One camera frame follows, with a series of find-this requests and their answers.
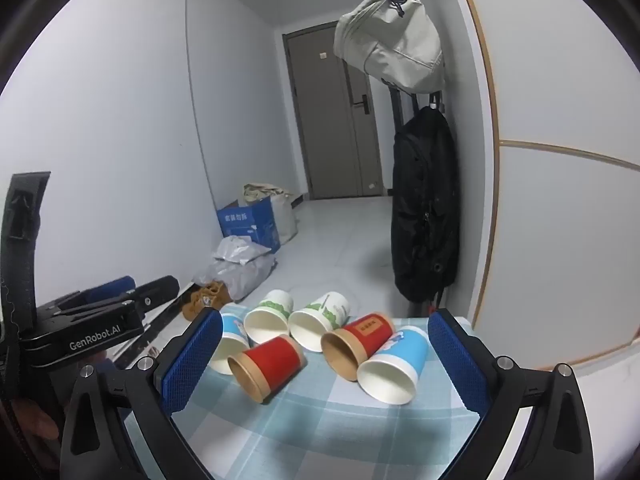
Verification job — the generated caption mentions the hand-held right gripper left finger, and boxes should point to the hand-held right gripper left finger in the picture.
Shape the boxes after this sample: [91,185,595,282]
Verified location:
[59,306,223,480]

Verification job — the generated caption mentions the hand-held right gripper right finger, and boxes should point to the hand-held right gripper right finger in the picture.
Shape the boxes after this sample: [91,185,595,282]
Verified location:
[427,309,601,480]

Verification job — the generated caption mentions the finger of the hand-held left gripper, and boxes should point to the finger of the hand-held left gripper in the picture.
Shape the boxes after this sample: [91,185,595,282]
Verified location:
[59,275,137,311]
[50,275,180,320]

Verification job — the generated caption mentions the blue white paper cup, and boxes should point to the blue white paper cup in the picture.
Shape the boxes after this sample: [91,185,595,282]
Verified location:
[209,312,251,375]
[356,325,431,406]

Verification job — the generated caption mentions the plain red paper cup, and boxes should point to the plain red paper cup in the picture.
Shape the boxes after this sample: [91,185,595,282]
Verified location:
[227,334,307,405]

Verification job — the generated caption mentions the white green print paper cup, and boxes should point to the white green print paper cup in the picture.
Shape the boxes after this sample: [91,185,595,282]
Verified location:
[244,289,295,347]
[289,291,351,353]

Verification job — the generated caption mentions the red labelled paper cup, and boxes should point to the red labelled paper cup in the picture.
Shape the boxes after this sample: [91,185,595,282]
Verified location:
[320,312,397,383]

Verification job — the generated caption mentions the person's left hand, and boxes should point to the person's left hand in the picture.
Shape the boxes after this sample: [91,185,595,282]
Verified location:
[12,389,65,442]

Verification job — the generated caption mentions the brown shoe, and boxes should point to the brown shoe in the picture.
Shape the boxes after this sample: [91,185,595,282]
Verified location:
[202,281,234,311]
[181,292,212,322]

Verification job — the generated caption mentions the grey plastic bag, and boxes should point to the grey plastic bag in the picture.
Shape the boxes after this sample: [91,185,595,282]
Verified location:
[192,235,277,303]

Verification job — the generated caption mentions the blue cardboard box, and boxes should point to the blue cardboard box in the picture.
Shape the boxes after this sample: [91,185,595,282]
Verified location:
[216,196,281,256]

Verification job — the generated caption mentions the white tote bag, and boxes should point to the white tote bag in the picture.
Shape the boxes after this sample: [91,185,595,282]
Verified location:
[242,181,299,246]

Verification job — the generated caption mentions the blue checkered tablecloth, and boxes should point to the blue checkered tablecloth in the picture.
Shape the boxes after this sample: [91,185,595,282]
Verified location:
[125,305,531,480]

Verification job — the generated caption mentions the black backpack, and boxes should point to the black backpack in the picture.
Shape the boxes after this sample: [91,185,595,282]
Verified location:
[391,106,461,305]

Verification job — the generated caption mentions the grey door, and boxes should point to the grey door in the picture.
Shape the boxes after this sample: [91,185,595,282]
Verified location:
[282,21,396,201]

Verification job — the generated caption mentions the beige backpack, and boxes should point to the beige backpack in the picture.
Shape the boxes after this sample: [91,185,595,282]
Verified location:
[332,0,446,93]

